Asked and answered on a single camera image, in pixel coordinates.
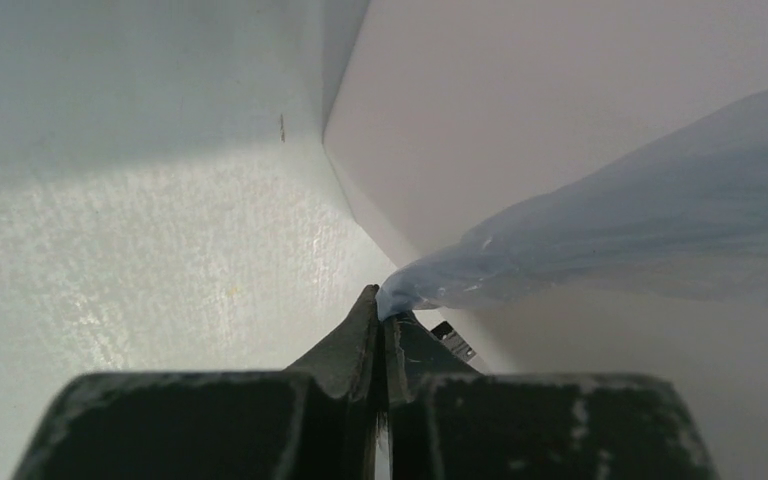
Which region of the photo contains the light blue plastic trash bag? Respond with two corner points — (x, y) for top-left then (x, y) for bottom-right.
(376, 90), (768, 318)

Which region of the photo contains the white octagonal trash bin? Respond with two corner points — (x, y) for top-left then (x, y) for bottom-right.
(325, 1), (768, 479)

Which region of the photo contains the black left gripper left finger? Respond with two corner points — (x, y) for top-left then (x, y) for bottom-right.
(14, 285), (379, 479)

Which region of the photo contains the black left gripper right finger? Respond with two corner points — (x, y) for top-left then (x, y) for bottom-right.
(383, 314), (718, 479)

